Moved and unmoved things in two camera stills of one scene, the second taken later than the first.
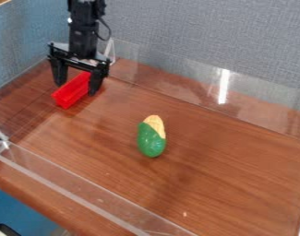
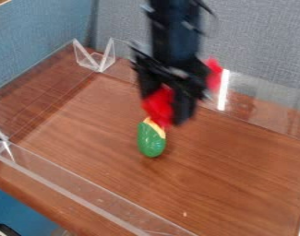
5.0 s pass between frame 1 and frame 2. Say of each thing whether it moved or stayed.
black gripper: moved
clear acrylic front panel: stayed
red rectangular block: moved
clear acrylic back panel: stayed
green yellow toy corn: stayed
